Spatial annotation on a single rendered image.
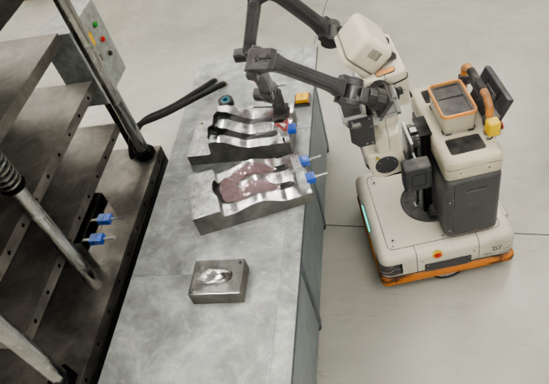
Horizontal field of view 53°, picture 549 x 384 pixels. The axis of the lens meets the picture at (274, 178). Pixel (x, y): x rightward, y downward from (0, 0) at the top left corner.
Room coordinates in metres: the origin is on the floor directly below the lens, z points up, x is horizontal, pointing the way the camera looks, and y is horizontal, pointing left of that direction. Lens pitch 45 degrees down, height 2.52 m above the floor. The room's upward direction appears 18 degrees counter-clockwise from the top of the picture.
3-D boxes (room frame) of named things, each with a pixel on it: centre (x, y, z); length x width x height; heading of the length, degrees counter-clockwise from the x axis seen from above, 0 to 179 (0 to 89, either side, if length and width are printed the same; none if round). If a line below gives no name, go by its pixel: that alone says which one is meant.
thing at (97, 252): (1.76, 1.01, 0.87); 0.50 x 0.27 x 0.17; 71
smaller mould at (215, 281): (1.25, 0.32, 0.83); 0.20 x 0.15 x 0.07; 71
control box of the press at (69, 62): (2.45, 0.68, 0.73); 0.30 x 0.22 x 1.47; 161
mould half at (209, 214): (1.66, 0.12, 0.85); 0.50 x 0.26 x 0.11; 88
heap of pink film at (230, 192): (1.66, 0.11, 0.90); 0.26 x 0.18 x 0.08; 88
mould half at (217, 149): (2.02, 0.08, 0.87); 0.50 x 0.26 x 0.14; 71
